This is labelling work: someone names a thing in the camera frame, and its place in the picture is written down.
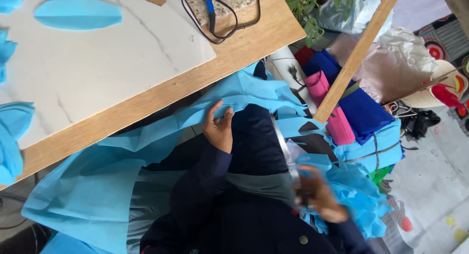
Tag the person's left hand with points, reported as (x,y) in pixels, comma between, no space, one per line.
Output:
(219,133)

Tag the person's right hand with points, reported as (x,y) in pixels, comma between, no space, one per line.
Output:
(322,201)

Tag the person's left fingers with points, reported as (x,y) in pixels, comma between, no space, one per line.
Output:
(215,113)

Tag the person's right fingers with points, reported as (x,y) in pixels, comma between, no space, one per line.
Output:
(306,186)

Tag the silver scissors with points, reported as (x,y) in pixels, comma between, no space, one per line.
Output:
(284,147)

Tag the large light blue fabric sheet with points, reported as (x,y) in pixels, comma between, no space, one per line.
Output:
(110,180)

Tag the heap of blue fabric scraps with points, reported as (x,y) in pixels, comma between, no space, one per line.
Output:
(361,202)

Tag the pink fabric roll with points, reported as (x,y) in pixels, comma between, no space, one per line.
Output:
(339,127)

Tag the green fabric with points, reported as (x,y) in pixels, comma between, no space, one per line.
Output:
(379,175)

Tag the white roll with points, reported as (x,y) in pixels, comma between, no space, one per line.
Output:
(284,63)

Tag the tied light blue fabric bundle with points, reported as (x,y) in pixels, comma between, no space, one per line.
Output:
(384,144)

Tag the dark blue folded fabric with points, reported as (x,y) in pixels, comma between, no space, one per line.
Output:
(364,113)

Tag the blue soldering iron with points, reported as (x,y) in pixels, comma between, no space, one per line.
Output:
(210,8)

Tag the red fabric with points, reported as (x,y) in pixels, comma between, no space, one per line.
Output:
(303,55)

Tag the speckled terrazzo tile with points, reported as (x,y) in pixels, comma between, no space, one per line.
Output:
(229,1)

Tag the white marble board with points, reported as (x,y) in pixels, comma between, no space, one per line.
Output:
(110,63)

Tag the white paint-spotted paper sheet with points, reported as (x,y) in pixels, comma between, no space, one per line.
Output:
(432,188)

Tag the black tangled object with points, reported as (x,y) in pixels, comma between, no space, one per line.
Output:
(419,124)

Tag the green leafy plant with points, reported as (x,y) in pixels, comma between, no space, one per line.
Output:
(304,8)

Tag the long wooden slat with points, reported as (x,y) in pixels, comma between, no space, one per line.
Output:
(361,52)

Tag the crumpled pale pink tissue paper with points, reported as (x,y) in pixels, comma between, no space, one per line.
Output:
(395,63)

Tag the pale plastic bag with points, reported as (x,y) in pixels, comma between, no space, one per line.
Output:
(351,17)

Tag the blue leaf-shaped fabric cutout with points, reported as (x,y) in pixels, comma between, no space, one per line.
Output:
(78,14)

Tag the painted conical hat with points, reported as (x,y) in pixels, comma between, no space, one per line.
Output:
(443,85)

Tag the patterned mat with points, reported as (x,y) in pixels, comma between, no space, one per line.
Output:
(445,37)

